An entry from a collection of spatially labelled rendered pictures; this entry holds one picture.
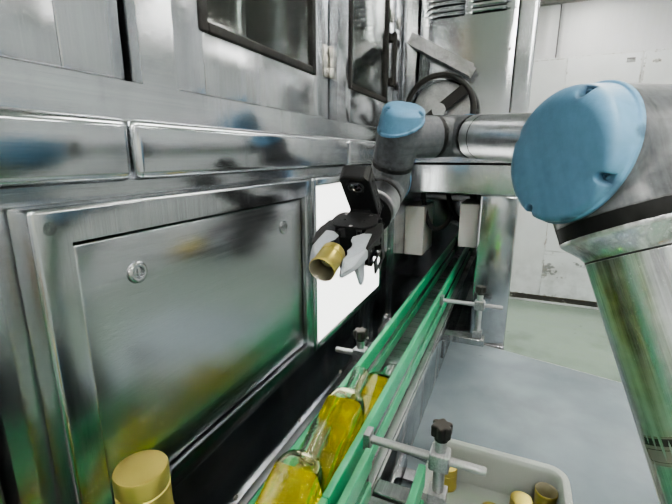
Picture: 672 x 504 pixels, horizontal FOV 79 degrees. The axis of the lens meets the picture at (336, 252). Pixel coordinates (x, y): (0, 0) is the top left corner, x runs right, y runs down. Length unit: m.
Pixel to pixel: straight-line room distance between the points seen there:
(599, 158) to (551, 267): 3.86
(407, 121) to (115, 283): 0.50
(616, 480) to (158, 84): 1.02
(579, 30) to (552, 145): 4.30
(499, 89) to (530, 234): 2.89
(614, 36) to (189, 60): 4.35
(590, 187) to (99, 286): 0.42
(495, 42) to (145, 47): 1.07
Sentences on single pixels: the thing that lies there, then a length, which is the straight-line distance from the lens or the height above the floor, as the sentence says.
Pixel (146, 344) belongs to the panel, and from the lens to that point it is 0.48.
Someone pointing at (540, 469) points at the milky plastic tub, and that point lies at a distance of 0.87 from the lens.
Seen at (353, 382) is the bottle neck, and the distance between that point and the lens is 0.70.
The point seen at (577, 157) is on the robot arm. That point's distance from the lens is 0.39.
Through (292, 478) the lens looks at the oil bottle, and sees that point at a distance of 0.54.
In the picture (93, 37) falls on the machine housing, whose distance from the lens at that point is 0.49.
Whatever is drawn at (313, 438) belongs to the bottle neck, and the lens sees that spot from 0.58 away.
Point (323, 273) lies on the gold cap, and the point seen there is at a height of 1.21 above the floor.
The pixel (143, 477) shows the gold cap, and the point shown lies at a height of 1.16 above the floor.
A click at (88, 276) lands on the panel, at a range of 0.42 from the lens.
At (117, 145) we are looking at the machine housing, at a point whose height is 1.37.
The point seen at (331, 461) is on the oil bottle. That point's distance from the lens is 0.61.
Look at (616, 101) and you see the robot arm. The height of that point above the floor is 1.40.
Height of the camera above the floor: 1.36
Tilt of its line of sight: 13 degrees down
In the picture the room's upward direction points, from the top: straight up
